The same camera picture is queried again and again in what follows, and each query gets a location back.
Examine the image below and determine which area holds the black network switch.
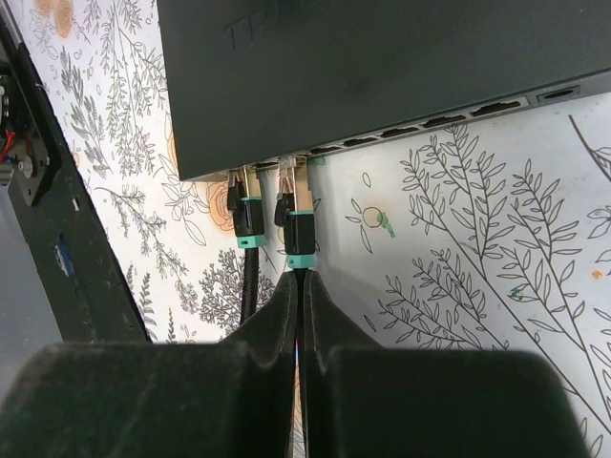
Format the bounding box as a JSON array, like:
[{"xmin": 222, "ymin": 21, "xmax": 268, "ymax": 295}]
[{"xmin": 158, "ymin": 0, "xmax": 610, "ymax": 182}]

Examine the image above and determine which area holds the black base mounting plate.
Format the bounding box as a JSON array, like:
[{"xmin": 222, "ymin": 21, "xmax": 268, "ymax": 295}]
[{"xmin": 0, "ymin": 13, "xmax": 149, "ymax": 344}]

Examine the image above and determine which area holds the floral patterned table mat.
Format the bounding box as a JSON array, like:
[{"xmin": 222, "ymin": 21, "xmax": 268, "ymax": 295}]
[{"xmin": 10, "ymin": 1, "xmax": 610, "ymax": 457}]

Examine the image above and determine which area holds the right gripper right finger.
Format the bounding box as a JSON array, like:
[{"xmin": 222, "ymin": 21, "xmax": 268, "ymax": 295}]
[{"xmin": 303, "ymin": 271, "xmax": 589, "ymax": 457}]

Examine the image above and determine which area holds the black ethernet cable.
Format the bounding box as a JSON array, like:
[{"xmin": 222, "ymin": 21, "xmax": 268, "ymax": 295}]
[{"xmin": 226, "ymin": 155, "xmax": 317, "ymax": 458}]

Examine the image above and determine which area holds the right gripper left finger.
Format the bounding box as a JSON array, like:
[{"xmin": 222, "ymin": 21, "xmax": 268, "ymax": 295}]
[{"xmin": 1, "ymin": 273, "xmax": 299, "ymax": 457}]

